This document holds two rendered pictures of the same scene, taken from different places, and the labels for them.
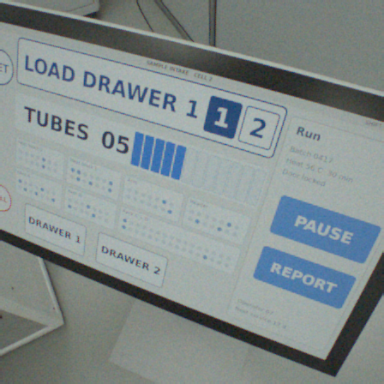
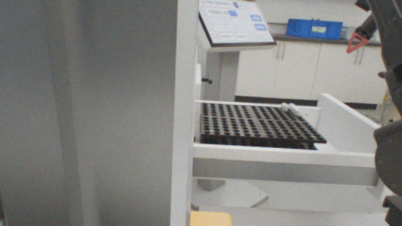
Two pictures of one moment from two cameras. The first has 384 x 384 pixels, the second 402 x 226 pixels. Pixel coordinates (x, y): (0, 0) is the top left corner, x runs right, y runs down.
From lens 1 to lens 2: 152 cm
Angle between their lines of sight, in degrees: 62
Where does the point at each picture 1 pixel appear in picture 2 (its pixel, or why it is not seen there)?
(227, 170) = (241, 12)
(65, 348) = not seen: outside the picture
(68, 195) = (225, 27)
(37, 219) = (223, 35)
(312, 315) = (266, 33)
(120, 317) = not seen: hidden behind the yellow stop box
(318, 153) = (247, 7)
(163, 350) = (226, 202)
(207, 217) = (244, 21)
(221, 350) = (238, 185)
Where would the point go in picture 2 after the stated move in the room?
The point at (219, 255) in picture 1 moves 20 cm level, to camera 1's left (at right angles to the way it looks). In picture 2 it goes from (250, 28) to (241, 28)
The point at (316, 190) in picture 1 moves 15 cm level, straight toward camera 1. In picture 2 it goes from (251, 12) to (270, 13)
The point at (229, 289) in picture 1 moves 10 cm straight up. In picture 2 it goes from (256, 34) to (259, 15)
